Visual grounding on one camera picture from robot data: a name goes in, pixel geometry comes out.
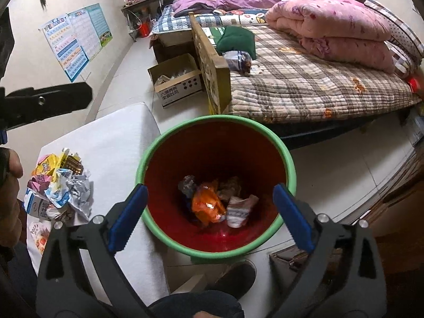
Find grey paper ball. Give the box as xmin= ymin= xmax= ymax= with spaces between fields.
xmin=67 ymin=173 xmax=91 ymax=220

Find white printed paper cup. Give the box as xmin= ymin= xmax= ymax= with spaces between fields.
xmin=226 ymin=195 xmax=259 ymax=228

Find yellow small carton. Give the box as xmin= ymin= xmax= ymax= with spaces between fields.
xmin=32 ymin=154 xmax=59 ymax=176

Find blue white snack bag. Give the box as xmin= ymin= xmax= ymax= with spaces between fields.
xmin=45 ymin=168 xmax=73 ymax=209

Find purple foil bag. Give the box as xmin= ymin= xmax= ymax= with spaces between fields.
xmin=27 ymin=174 xmax=52 ymax=195

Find orange snack wrapper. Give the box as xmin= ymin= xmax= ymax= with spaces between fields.
xmin=191 ymin=181 xmax=226 ymax=226

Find pocky strawberry box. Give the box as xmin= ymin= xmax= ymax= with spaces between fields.
xmin=28 ymin=220 xmax=52 ymax=255

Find white blue milk carton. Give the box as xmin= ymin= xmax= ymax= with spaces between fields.
xmin=23 ymin=188 xmax=52 ymax=220

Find yellow bear box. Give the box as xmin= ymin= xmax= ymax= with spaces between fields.
xmin=56 ymin=148 xmax=84 ymax=175

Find person left hand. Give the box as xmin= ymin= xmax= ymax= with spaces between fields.
xmin=1 ymin=149 xmax=23 ymax=248

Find person right hand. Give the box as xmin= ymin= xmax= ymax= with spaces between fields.
xmin=193 ymin=312 xmax=220 ymax=318

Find black shoe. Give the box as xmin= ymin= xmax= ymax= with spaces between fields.
xmin=207 ymin=260 xmax=257 ymax=299

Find red bin with green rim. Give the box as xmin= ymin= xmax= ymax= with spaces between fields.
xmin=136 ymin=115 xmax=297 ymax=260

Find plaid mattress cover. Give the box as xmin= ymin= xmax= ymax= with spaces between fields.
xmin=225 ymin=25 xmax=421 ymax=123

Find red bucket under desk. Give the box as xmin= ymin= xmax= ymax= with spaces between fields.
xmin=138 ymin=21 xmax=151 ymax=38

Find cardboard box on floor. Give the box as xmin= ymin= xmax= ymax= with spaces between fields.
xmin=148 ymin=53 xmax=203 ymax=108

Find dark side desk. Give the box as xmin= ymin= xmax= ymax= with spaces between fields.
xmin=121 ymin=0 xmax=162 ymax=42

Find blue checked bedsheet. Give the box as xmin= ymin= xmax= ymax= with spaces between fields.
xmin=151 ymin=6 xmax=267 ymax=34

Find plastic bag on bed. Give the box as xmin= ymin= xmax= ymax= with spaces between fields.
xmin=223 ymin=50 xmax=252 ymax=76

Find green cushion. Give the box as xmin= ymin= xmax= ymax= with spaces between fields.
xmin=216 ymin=26 xmax=257 ymax=60

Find folded pink quilt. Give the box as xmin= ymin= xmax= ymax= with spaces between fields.
xmin=265 ymin=0 xmax=395 ymax=74

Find striped pillow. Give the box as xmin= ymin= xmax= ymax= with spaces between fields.
xmin=364 ymin=0 xmax=423 ymax=66

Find wall poster charts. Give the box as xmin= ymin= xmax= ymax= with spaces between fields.
xmin=39 ymin=4 xmax=113 ymax=82

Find wooden bed rail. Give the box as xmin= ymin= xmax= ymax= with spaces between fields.
xmin=189 ymin=12 xmax=231 ymax=115

